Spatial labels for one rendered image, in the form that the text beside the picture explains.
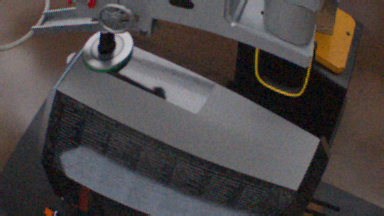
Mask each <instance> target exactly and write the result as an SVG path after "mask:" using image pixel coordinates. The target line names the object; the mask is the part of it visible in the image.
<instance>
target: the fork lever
mask: <svg viewBox="0 0 384 216"><path fill-rule="evenodd" d="M75 9H76V7H75V8H73V7H71V8H66V9H65V8H63V9H59V10H58V9H56V10H51V11H50V10H48V11H44V12H42V13H43V15H45V16H46V19H45V20H44V22H43V24H42V25H41V26H35V27H34V26H32V27H31V30H33V31H34V35H37V34H38V35H41V34H42V35H44V34H47V35H48V34H57V33H59V34H61V33H64V34H65V33H75V32H77V33H79V32H83V33H84V32H96V31H97V32H101V31H103V32H107V31H106V30H104V28H102V26H100V24H99V22H98V21H95V22H91V21H92V20H93V19H94V18H91V17H89V18H88V17H84V16H83V17H82V16H78V15H76V10H75ZM129 23H130V20H120V22H119V23H118V25H117V29H123V28H126V27H128V25H129ZM157 23H158V22H157V20H156V18H153V31H152V32H156V31H159V27H158V24H157ZM138 24H139V20H135V22H134V25H133V27H132V29H131V30H129V31H134V32H135V31H138ZM147 34H148V32H147V30H146V29H144V28H142V29H140V30H139V35H141V36H145V35H147Z"/></svg>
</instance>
